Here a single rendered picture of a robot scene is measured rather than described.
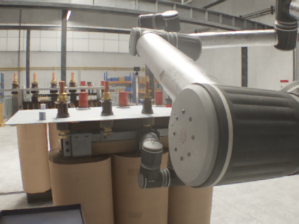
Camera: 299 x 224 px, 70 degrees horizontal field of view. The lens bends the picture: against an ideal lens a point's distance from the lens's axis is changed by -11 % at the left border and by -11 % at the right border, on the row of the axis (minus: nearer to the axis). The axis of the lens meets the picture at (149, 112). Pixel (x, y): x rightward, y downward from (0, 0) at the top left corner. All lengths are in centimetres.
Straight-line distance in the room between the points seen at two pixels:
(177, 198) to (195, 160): 153
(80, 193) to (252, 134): 129
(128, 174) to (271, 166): 126
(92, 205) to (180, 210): 72
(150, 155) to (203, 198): 90
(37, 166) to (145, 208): 181
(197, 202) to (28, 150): 210
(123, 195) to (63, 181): 43
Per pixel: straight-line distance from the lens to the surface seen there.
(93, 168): 152
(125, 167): 163
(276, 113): 46
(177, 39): 125
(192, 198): 194
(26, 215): 140
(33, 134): 310
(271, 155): 45
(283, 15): 156
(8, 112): 1360
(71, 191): 156
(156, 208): 180
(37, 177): 325
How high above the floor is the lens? 153
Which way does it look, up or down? 6 degrees down
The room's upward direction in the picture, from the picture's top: straight up
